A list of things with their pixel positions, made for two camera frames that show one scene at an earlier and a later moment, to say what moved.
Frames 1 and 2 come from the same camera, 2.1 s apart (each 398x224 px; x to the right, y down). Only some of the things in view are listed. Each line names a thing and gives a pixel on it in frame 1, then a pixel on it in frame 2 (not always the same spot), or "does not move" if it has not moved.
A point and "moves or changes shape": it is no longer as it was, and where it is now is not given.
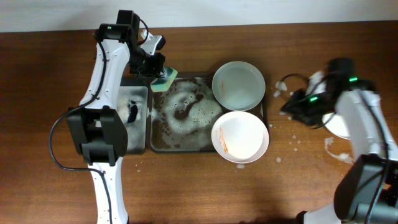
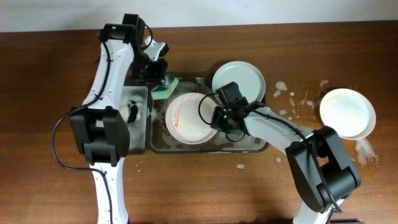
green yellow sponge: [167, 76] moves or changes shape
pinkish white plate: [240, 137] to [188, 117]
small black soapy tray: [132, 105] does not move
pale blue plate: [238, 86] does not move
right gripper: [302, 102] to [216, 122]
